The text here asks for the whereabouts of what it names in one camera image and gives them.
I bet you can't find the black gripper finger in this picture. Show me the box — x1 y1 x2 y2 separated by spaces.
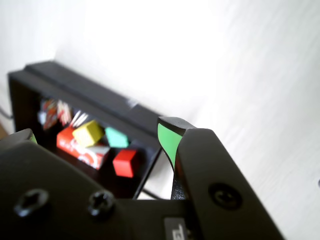
0 128 39 151

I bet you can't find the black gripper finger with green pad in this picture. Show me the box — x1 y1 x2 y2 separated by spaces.
157 116 286 240

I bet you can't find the green wooden cube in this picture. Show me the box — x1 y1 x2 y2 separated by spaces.
104 126 131 149

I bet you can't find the black cardboard box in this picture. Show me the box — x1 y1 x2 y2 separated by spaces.
7 69 163 201

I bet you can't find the red white patterned wrapper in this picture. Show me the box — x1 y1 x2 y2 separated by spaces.
37 98 74 131

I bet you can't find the orange white printed carton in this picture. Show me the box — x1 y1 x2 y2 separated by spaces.
56 125 111 171

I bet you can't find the wooden toothpick bundle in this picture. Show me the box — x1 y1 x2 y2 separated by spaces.
69 109 89 127

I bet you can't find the yellow wooden cube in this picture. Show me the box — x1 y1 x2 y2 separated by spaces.
72 119 106 149

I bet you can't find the red wooden cube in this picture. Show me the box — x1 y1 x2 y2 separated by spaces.
112 148 140 179

